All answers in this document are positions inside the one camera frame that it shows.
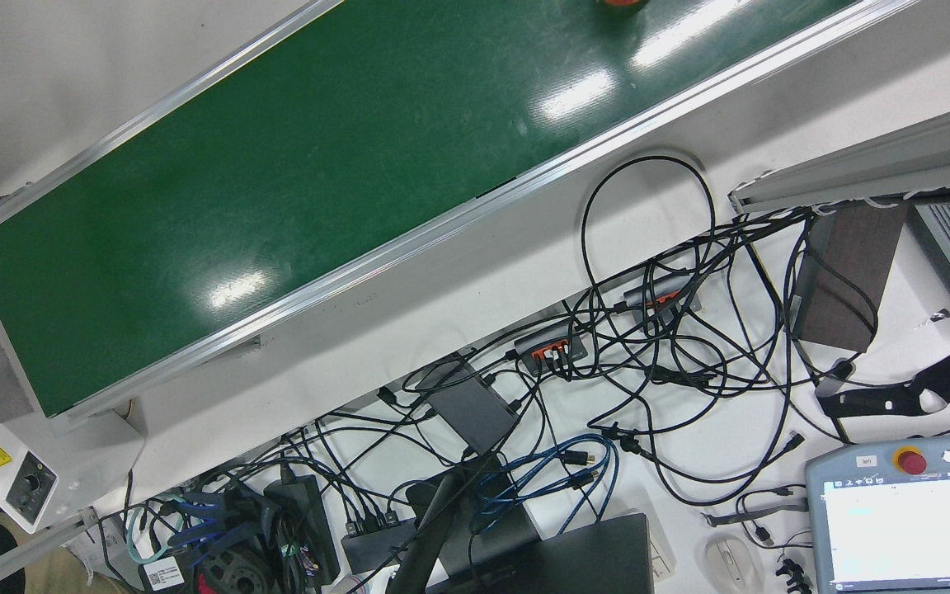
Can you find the black round mechanical part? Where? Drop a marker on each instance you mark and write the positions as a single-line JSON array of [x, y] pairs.
[[236, 573]]

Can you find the green conveyor belt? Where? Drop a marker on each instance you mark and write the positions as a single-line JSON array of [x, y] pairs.
[[318, 181]]

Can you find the aluminium frame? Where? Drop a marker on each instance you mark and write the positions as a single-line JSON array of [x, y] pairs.
[[854, 165]]

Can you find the black multiport hub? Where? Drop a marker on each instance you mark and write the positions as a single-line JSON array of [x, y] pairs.
[[376, 544]]

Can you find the dark brown box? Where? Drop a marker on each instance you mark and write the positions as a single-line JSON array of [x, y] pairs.
[[846, 272]]

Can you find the grey blue teach pendant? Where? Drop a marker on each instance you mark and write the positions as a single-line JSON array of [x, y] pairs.
[[904, 528]]

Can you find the black Huawei monitor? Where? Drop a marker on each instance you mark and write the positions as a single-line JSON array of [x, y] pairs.
[[590, 553]]

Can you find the black power adapter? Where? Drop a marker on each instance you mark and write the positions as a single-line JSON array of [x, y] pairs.
[[302, 528]]

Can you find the white conveyor control box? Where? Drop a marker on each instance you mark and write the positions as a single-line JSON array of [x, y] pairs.
[[38, 470]]

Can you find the black flat bracket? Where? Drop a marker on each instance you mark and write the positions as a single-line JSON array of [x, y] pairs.
[[871, 402]]

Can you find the white computer mouse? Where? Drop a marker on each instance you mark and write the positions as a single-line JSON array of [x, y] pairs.
[[731, 565]]

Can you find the black rectangular hub box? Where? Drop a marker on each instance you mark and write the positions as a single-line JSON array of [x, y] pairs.
[[471, 408]]

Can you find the black orange-port USB hub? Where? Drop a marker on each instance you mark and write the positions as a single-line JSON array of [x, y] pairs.
[[660, 297], [549, 345]]

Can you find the orange juice bottle yellow cap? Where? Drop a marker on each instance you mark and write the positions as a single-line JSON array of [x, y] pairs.
[[619, 4]]

